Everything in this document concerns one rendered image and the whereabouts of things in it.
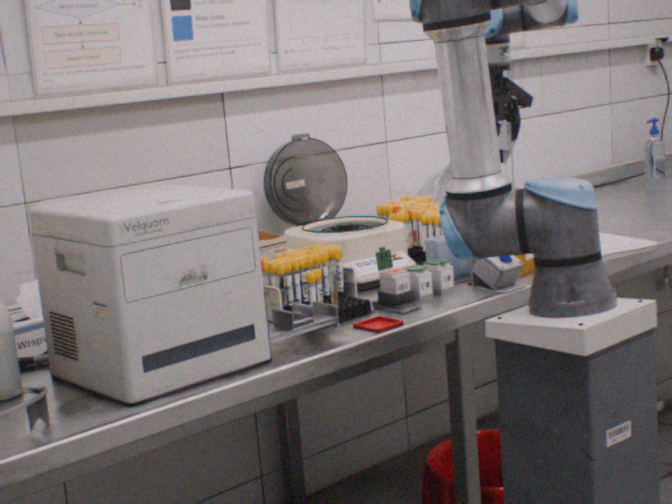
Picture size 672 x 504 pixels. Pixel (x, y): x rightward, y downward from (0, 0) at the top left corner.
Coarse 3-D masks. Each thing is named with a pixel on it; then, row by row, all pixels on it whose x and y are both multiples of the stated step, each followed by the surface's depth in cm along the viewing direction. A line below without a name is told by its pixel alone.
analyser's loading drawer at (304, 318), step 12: (276, 312) 189; (288, 312) 186; (300, 312) 191; (312, 312) 189; (324, 312) 194; (336, 312) 192; (276, 324) 190; (288, 324) 187; (300, 324) 187; (312, 324) 189; (324, 324) 191; (336, 324) 193; (276, 336) 183; (288, 336) 185
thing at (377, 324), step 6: (372, 318) 201; (378, 318) 202; (384, 318) 201; (390, 318) 200; (354, 324) 198; (360, 324) 198; (366, 324) 200; (372, 324) 199; (378, 324) 199; (384, 324) 199; (390, 324) 197; (396, 324) 197; (402, 324) 198; (372, 330) 195; (378, 330) 194; (384, 330) 195
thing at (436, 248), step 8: (432, 240) 226; (440, 240) 225; (432, 248) 226; (440, 248) 225; (448, 248) 227; (432, 256) 227; (440, 256) 226; (448, 256) 227; (456, 264) 229; (464, 264) 230; (472, 264) 231; (456, 272) 229; (464, 272) 230; (456, 280) 227; (464, 280) 228
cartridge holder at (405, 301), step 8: (384, 296) 210; (392, 296) 208; (400, 296) 208; (408, 296) 209; (376, 304) 212; (384, 304) 210; (392, 304) 208; (400, 304) 208; (408, 304) 207; (416, 304) 208; (400, 312) 206
